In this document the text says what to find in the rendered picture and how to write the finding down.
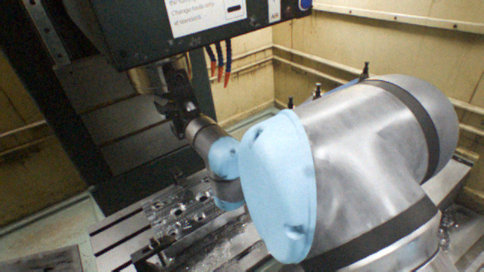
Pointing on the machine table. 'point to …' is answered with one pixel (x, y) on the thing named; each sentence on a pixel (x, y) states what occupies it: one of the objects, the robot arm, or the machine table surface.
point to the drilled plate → (216, 215)
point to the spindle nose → (157, 74)
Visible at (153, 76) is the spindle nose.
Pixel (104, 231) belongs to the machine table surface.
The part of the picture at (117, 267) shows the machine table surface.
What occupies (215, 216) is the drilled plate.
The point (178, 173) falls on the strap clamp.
